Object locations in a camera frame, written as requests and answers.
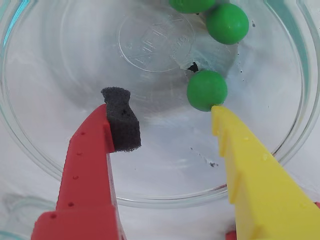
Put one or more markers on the white table cover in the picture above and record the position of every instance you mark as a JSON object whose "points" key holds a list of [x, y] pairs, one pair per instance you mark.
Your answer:
{"points": [[25, 180]]}

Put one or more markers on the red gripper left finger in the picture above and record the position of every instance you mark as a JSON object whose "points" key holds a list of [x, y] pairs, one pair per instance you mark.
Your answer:
{"points": [[87, 180]]}

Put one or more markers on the green candy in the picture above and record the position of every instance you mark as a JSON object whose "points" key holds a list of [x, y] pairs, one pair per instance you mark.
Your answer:
{"points": [[207, 90], [192, 5], [227, 23]]}

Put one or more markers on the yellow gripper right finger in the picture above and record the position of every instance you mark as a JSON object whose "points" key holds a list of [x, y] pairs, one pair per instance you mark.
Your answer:
{"points": [[262, 190]]}

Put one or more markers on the glass bowl with green candies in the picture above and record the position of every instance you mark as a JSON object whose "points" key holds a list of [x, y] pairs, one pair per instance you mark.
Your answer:
{"points": [[75, 75]]}

